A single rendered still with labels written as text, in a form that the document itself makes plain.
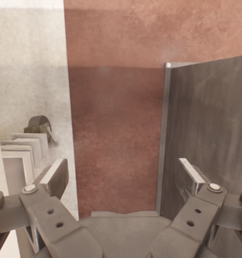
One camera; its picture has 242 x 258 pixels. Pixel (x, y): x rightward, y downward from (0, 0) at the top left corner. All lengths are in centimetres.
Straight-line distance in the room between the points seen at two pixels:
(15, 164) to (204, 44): 105
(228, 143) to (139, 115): 61
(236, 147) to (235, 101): 11
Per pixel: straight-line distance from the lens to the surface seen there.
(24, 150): 78
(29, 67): 112
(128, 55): 102
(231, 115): 52
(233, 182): 53
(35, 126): 99
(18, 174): 84
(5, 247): 37
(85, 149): 111
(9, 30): 118
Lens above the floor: 102
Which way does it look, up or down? 74 degrees down
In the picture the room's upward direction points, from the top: 177 degrees clockwise
